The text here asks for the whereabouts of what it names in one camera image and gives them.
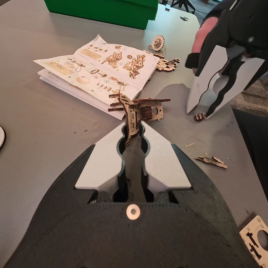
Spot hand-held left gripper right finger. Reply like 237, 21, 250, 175
140, 122, 192, 196

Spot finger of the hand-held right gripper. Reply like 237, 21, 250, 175
205, 57, 265, 120
186, 45, 229, 114

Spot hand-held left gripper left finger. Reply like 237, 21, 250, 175
75, 122, 127, 196

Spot wooden buggy model chassis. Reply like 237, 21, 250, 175
108, 94, 170, 149

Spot wooden parts sheet round holes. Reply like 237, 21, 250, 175
239, 215, 268, 268

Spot flat wooden side panel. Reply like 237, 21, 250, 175
143, 50, 180, 72

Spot wooden scrap pieces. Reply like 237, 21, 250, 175
195, 157, 228, 169

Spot stacked wooden gear wheel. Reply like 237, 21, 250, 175
152, 34, 166, 52

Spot white instruction booklet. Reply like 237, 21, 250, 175
33, 34, 158, 120

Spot white desk lamp stand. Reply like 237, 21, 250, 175
0, 126, 6, 150

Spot green plastic bin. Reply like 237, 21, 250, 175
44, 0, 159, 30

